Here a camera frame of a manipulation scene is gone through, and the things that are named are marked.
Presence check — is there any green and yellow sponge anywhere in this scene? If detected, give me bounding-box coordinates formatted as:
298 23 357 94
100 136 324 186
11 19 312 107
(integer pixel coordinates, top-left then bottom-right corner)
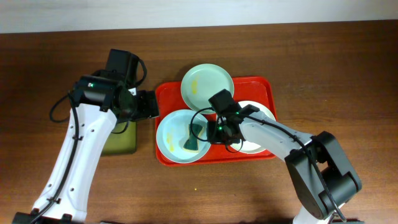
183 124 203 153

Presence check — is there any light green plate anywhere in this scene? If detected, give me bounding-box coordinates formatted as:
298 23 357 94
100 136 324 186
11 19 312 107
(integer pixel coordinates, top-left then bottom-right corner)
180 63 234 111

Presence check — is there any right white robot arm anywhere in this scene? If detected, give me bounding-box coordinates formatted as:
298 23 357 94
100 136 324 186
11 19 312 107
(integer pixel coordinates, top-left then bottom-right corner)
208 90 362 223

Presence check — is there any black tray with green liquid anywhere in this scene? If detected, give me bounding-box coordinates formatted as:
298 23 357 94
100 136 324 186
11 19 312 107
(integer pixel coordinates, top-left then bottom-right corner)
101 122 137 156

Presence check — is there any red plastic serving tray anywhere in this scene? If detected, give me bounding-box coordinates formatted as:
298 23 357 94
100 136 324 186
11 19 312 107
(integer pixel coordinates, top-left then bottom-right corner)
155 76 277 165

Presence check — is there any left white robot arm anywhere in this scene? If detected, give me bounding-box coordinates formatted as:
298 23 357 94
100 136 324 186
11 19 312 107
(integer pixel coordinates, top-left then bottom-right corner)
13 49 159 223

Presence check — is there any white plate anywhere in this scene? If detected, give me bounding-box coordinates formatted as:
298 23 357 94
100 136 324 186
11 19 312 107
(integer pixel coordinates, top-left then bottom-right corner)
231 101 276 154

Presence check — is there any light blue plate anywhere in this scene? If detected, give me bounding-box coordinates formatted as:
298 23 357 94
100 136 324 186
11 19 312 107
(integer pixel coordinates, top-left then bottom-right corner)
156 110 211 164

